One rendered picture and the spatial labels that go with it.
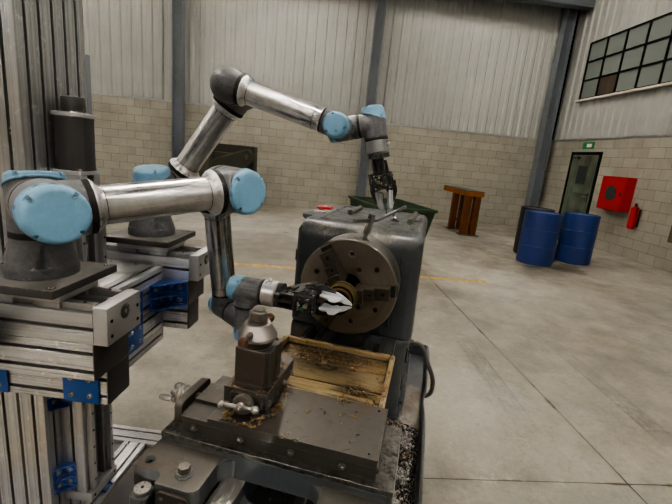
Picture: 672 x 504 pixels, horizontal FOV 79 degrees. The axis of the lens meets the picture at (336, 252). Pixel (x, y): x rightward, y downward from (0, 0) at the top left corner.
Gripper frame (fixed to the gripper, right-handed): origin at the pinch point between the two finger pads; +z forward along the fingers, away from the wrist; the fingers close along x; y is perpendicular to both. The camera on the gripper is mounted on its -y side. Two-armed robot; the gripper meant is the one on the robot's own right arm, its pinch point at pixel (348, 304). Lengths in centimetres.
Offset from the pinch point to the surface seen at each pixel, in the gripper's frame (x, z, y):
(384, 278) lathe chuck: 4.7, 7.6, -15.2
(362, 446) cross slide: -11.1, 13.5, 41.5
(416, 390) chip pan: -54, 23, -56
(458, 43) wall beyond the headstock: 345, 8, -1080
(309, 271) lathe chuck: 3.1, -16.6, -14.7
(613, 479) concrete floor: -109, 128, -105
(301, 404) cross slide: -11.1, -1.2, 33.6
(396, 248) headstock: 11.3, 8.7, -30.7
